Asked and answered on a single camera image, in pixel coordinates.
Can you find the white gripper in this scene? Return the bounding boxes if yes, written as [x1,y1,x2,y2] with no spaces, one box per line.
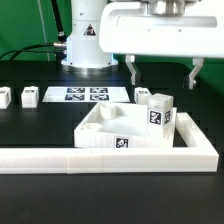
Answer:
[99,0,224,90]

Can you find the white square tabletop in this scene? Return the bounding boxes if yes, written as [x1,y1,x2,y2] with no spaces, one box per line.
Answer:
[74,102,177,148]

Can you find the white L-shaped obstacle fence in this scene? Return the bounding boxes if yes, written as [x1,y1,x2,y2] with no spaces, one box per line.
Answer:
[0,113,219,174]

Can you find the white sheet with AprilTags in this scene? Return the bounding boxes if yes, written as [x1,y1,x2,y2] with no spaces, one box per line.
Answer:
[43,87,130,103]

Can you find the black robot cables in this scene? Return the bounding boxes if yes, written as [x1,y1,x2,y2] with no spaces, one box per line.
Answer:
[0,0,68,62]

